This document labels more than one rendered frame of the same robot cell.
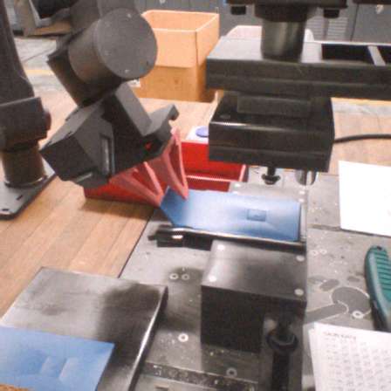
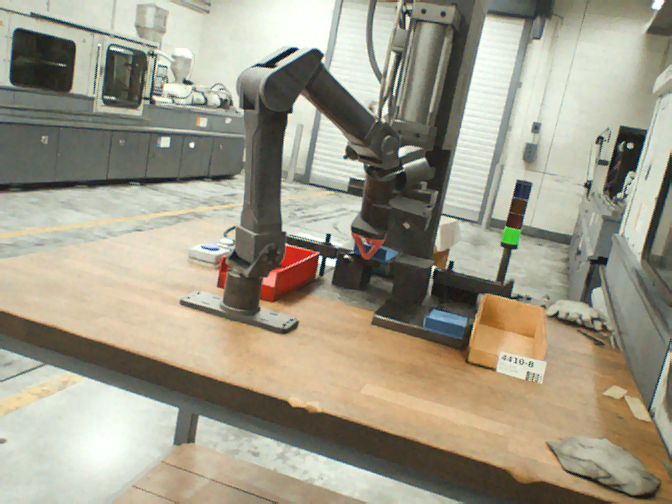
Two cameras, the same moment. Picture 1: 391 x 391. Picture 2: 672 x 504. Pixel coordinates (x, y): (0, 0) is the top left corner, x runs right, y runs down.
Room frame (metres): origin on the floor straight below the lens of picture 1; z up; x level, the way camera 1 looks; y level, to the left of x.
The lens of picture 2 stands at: (0.45, 1.33, 1.26)
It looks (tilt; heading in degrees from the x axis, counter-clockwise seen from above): 12 degrees down; 272
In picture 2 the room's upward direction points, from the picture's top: 11 degrees clockwise
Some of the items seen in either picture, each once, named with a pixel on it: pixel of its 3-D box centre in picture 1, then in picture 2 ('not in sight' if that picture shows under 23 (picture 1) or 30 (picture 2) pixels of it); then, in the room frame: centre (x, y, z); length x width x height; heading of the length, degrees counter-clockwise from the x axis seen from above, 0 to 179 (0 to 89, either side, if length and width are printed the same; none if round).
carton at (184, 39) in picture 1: (170, 65); not in sight; (2.96, 0.16, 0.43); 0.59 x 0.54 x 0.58; 164
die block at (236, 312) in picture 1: (258, 262); (382, 274); (0.40, -0.08, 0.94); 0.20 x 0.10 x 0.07; 168
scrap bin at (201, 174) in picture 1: (168, 171); (272, 268); (0.63, 0.04, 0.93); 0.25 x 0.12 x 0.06; 78
